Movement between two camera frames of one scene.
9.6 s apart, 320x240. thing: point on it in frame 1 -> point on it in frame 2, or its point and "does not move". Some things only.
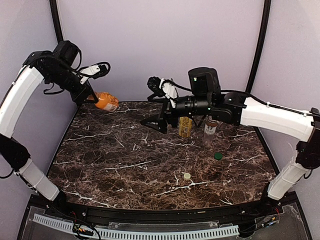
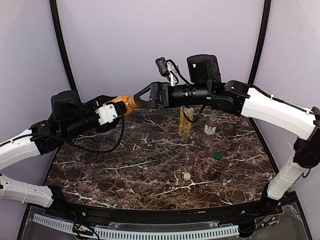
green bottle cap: [218, 155] does not move
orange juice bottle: [106, 101] -> [124, 99]
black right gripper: [165, 114] -> [163, 94]
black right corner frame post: [265, 23] does not move
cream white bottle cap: [187, 175] does not move
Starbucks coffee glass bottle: [210, 131] does not move
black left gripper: [81, 94] -> [120, 109]
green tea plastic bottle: [185, 126] does not move
